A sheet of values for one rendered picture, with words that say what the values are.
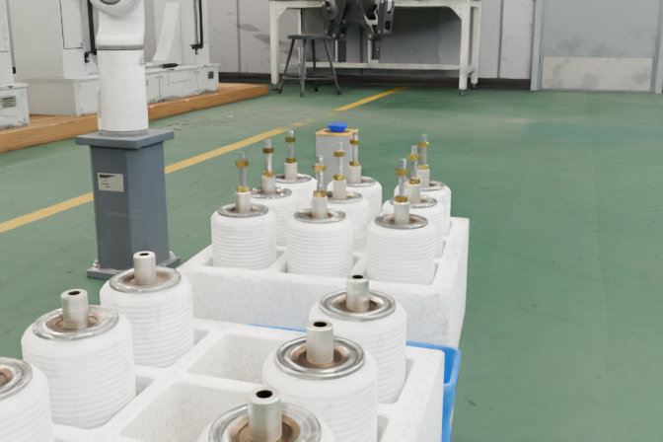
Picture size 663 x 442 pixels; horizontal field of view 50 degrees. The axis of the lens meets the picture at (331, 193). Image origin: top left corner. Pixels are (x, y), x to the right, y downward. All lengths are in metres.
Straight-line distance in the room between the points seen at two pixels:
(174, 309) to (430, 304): 0.35
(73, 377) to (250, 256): 0.42
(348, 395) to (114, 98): 1.04
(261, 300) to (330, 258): 0.11
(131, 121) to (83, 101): 2.30
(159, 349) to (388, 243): 0.35
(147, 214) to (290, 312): 0.59
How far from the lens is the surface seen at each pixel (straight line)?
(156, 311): 0.76
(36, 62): 3.90
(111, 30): 1.52
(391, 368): 0.70
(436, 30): 6.29
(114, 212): 1.52
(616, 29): 6.17
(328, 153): 1.39
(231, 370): 0.85
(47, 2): 3.83
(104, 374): 0.68
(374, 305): 0.71
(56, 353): 0.67
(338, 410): 0.57
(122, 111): 1.49
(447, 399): 0.86
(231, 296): 1.02
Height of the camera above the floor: 0.52
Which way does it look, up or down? 13 degrees down
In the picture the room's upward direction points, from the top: straight up
